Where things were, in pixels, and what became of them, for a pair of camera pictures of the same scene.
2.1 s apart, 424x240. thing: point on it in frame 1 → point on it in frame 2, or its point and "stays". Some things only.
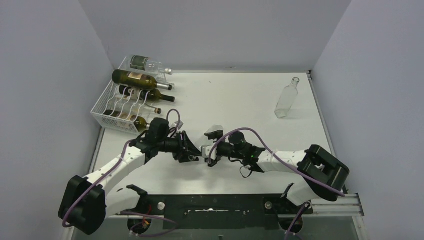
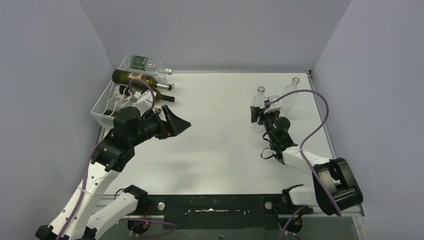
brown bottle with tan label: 137,80 stays
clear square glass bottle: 287,99 stays
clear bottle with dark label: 147,65 stays
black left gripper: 181,148 → 167,122
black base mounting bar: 217,211 stays
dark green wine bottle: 145,94 stays
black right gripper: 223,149 → 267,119
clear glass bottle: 203,140 → 258,99
